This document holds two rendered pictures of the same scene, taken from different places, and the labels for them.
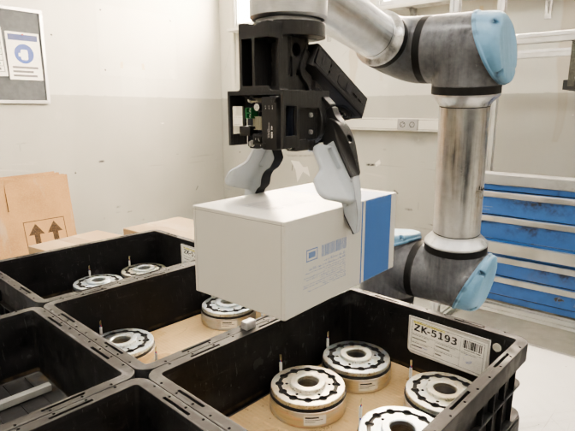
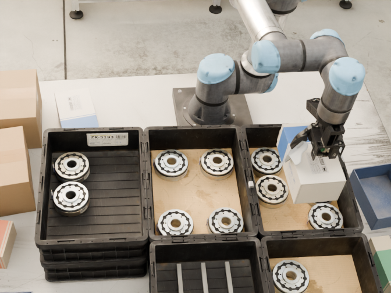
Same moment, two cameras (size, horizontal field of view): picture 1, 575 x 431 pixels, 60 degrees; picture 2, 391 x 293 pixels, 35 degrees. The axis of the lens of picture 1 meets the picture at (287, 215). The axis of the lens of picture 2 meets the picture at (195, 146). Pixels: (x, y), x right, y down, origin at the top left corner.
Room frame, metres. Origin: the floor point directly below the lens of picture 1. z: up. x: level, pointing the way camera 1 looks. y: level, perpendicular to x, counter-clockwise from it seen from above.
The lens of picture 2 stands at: (0.17, 0.99, 2.36)
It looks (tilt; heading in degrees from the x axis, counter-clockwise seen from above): 51 degrees down; 306
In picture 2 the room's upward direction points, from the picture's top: 7 degrees clockwise
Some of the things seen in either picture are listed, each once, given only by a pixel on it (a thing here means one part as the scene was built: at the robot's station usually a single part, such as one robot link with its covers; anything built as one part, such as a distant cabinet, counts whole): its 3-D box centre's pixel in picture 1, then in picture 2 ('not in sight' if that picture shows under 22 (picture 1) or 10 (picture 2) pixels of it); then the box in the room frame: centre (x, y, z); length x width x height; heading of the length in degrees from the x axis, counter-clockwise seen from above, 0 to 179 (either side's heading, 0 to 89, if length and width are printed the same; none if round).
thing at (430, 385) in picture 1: (444, 389); not in sight; (0.59, -0.21, 0.86); 0.05 x 0.05 x 0.01
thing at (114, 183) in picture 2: (114, 286); (93, 193); (0.97, 0.36, 0.87); 0.40 x 0.30 x 0.11; 137
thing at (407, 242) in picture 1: (393, 260); (216, 77); (1.00, -0.22, 0.91); 0.13 x 0.12 x 0.14; 51
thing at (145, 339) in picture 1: (121, 343); (175, 224); (0.73, 0.27, 0.86); 0.10 x 0.10 x 0.01
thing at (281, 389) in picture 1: (307, 386); (272, 189); (0.61, -0.03, 0.86); 0.10 x 0.10 x 0.01
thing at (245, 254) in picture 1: (301, 239); (309, 161); (0.52, -0.02, 1.09); 0.20 x 0.12 x 0.09; 140
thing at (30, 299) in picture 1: (112, 262); (93, 183); (0.97, 0.36, 0.92); 0.40 x 0.30 x 0.02; 137
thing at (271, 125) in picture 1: (284, 89); (326, 132); (0.50, 0.00, 1.25); 0.09 x 0.08 x 0.12; 140
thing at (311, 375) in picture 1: (307, 382); (272, 188); (0.61, -0.03, 0.86); 0.05 x 0.05 x 0.01
